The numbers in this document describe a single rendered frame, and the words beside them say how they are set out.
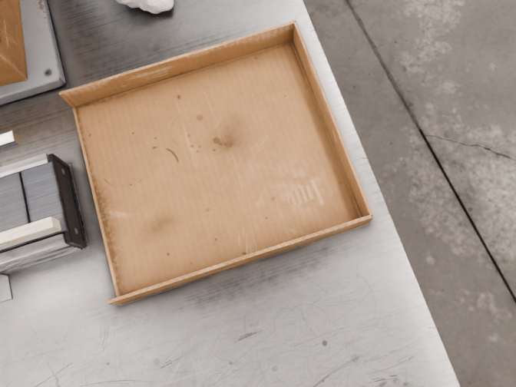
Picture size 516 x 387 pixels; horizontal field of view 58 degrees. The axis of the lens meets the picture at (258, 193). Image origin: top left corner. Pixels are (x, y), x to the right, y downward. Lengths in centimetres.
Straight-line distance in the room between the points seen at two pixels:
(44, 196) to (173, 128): 17
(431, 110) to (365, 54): 28
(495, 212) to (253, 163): 108
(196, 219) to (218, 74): 19
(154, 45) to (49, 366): 41
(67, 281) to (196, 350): 17
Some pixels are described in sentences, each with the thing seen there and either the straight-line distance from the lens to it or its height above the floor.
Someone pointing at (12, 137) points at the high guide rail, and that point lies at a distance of 51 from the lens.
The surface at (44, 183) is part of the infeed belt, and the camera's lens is 57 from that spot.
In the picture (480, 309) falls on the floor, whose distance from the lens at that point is 148.
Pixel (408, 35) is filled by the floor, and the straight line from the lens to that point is 169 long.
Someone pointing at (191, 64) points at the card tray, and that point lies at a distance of 61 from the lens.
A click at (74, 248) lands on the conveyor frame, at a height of 84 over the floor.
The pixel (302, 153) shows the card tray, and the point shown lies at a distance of 57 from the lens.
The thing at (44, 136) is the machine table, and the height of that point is 83.
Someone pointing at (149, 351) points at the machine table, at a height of 83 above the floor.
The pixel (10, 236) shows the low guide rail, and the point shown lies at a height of 91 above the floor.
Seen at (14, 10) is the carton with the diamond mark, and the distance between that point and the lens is 71.
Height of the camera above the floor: 137
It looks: 75 degrees down
